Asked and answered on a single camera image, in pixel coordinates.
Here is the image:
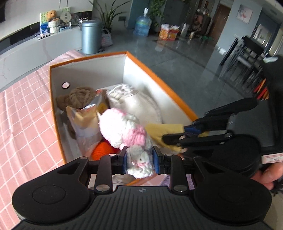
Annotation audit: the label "white woven bag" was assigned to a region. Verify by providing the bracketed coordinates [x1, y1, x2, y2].
[101, 28, 113, 47]

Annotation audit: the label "hanging green vine plant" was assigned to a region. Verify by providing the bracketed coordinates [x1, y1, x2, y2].
[149, 0, 166, 27]

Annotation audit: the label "person right hand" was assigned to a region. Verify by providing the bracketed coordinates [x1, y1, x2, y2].
[252, 162, 283, 190]

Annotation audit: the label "brown knotted towel plush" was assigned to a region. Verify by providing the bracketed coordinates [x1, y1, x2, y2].
[56, 87, 101, 149]

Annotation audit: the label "orange crochet carrot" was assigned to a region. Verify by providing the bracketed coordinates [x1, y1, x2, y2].
[91, 140, 120, 160]

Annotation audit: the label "pink checkered tablecloth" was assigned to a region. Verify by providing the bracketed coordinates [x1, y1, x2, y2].
[1, 50, 82, 229]

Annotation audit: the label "yellow cloth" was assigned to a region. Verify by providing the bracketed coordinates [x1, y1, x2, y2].
[145, 124, 209, 154]

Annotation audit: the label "blue water jug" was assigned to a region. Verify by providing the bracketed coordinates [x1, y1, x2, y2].
[133, 8, 152, 37]

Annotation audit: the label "white marble tv cabinet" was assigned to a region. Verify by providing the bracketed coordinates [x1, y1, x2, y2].
[1, 27, 82, 89]

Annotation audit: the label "orange gift bag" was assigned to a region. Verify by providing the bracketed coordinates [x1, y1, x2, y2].
[159, 24, 180, 41]

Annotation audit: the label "brown teddy bear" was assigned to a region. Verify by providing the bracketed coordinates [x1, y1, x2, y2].
[46, 10, 57, 22]

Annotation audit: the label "green potted orchid plant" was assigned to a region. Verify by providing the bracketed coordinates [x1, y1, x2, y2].
[88, 0, 131, 32]

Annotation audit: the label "grey metal trash can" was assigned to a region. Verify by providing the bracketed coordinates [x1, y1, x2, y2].
[81, 19, 102, 55]

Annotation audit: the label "orange storage box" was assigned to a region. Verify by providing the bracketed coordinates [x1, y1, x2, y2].
[49, 52, 197, 162]

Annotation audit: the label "white round plush cushion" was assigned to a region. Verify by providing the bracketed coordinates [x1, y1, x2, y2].
[106, 84, 162, 126]

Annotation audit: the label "pink white crochet item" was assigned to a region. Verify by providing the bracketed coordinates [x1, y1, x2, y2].
[99, 108, 154, 178]

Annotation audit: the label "dark dining chairs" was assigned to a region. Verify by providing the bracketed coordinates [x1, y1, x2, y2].
[220, 35, 265, 97]

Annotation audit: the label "green picture book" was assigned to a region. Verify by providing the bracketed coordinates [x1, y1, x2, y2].
[40, 7, 71, 34]

